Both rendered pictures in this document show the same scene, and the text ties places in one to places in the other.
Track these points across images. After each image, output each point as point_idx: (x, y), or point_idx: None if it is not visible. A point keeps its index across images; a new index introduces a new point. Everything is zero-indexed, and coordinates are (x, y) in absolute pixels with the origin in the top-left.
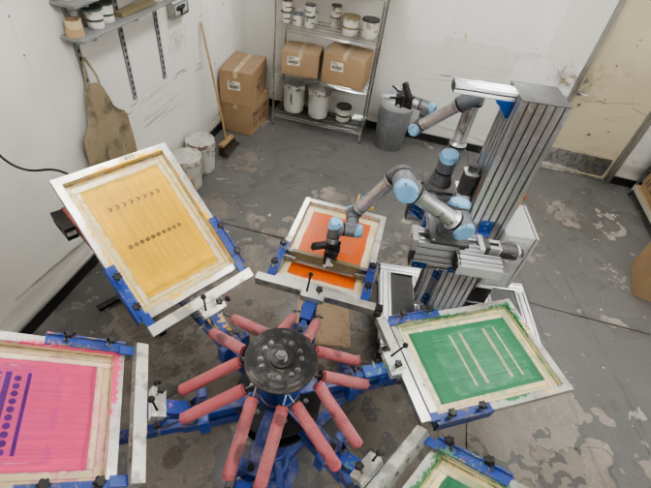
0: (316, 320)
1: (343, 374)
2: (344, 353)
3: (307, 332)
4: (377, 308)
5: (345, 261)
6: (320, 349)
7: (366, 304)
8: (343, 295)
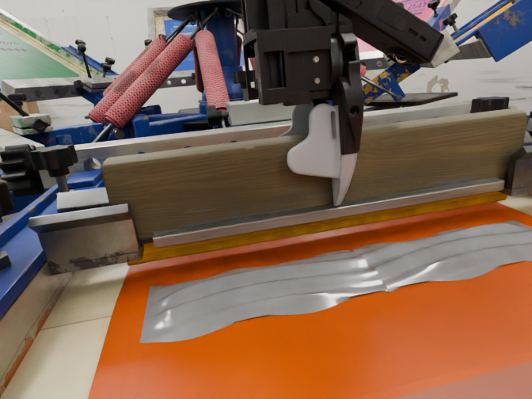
0: (219, 102)
1: (133, 74)
2: (136, 80)
3: (210, 43)
4: (32, 150)
5: (207, 150)
6: (176, 36)
7: (76, 146)
8: (170, 137)
